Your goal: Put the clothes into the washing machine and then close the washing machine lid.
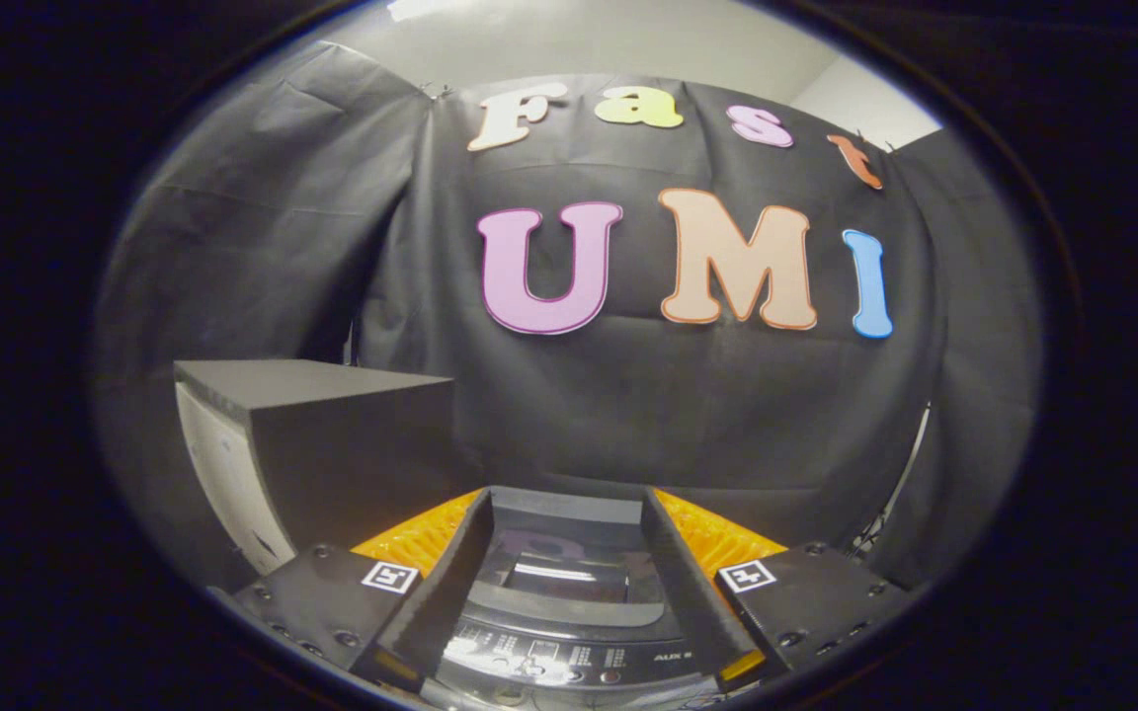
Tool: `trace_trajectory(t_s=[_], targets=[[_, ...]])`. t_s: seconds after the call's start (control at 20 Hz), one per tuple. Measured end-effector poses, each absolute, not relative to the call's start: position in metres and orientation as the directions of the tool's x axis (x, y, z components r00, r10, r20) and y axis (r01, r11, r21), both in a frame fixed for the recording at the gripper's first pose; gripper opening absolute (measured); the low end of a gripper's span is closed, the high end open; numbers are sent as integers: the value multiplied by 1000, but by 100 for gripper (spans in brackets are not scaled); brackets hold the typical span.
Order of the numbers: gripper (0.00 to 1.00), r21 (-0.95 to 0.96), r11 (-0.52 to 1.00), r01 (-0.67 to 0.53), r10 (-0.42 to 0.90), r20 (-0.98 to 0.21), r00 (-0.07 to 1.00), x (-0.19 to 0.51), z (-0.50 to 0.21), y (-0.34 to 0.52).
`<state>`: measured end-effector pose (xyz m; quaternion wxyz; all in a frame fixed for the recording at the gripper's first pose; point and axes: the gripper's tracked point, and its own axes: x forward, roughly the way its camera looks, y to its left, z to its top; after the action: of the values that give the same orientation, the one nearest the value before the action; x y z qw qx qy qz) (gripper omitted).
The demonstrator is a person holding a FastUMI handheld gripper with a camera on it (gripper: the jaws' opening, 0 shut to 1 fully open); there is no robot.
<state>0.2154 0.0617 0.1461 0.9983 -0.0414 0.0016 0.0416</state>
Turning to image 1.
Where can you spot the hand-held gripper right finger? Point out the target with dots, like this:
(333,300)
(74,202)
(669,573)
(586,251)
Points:
(695,592)

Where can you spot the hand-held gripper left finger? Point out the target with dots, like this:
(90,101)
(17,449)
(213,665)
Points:
(436,592)

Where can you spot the dark washing machine lid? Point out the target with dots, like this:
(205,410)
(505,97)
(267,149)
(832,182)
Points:
(569,533)

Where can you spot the grey washing machine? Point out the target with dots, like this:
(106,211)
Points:
(569,660)

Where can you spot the black and cream cabinet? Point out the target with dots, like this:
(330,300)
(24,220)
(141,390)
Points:
(352,464)

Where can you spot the black backdrop cloth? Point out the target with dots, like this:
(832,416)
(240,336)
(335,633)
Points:
(678,415)

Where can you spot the black light stand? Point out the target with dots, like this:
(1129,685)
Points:
(900,484)

